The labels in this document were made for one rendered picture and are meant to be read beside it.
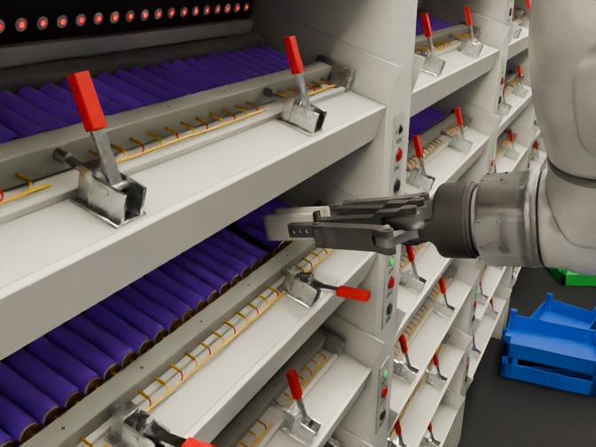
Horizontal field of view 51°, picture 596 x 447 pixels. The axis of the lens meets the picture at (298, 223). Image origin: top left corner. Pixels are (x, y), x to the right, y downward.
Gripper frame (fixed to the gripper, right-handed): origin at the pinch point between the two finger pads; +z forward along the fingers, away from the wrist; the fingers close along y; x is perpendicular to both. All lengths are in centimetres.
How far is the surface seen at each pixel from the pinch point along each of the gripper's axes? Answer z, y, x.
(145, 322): 5.0, 20.9, 2.0
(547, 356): -4, -132, 92
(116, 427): 0.2, 30.7, 5.4
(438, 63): -6.4, -39.2, -12.3
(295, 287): -0.7, 4.2, 6.0
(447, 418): 14, -80, 83
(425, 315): 10, -62, 43
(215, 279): 4.5, 10.7, 2.3
